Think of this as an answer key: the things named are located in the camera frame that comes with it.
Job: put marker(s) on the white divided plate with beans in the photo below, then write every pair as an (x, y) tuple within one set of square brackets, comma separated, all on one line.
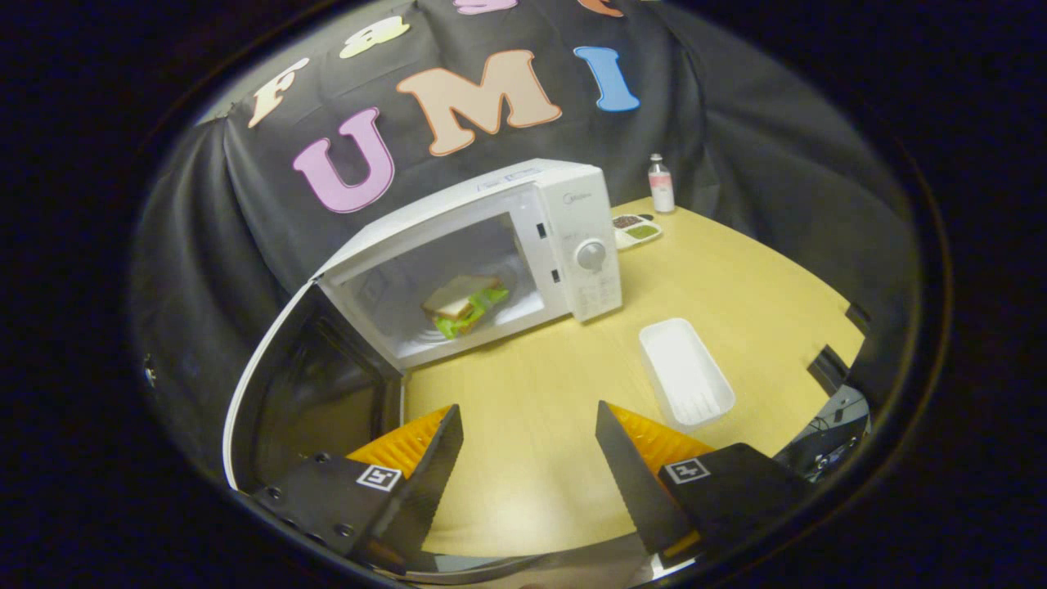
[(630, 240)]

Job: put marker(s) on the white microwave oven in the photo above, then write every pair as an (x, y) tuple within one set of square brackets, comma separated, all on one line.
[(589, 213)]

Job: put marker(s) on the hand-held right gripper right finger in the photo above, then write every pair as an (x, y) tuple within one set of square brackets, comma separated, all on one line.
[(630, 483)]

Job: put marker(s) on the small bottle with pink label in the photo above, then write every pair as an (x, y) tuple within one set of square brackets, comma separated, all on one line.
[(662, 192)]

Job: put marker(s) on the white rectangular tray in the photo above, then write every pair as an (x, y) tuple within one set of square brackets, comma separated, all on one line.
[(683, 376)]

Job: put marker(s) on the sandwich with lettuce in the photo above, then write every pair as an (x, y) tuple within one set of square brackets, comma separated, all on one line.
[(458, 298)]

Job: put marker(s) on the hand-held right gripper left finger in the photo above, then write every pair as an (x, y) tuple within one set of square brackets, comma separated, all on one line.
[(429, 491)]

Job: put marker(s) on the black metal table frame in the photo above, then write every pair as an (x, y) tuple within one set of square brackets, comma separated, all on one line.
[(828, 368)]

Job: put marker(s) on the black backdrop cloth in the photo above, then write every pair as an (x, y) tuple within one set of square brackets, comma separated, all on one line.
[(777, 164)]

